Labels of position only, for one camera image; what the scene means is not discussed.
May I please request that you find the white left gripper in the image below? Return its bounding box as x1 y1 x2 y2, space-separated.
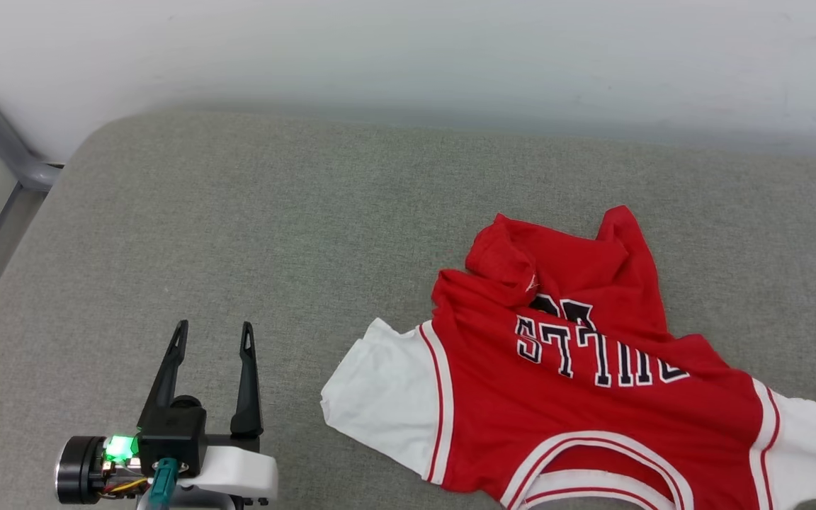
56 320 278 506

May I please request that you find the red white basketball jersey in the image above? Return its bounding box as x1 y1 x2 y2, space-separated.
321 205 816 510

